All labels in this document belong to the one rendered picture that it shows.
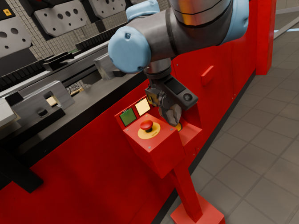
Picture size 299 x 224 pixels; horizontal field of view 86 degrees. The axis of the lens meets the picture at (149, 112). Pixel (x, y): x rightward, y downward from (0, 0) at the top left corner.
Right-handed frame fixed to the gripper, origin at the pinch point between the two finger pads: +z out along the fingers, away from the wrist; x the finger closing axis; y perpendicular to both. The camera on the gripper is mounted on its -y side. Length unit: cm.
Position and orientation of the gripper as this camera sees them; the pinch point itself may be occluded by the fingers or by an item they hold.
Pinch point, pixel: (176, 124)
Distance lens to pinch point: 54.7
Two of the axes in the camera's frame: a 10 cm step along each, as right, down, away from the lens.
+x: -7.6, 5.5, -3.5
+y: -5.9, -3.5, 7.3
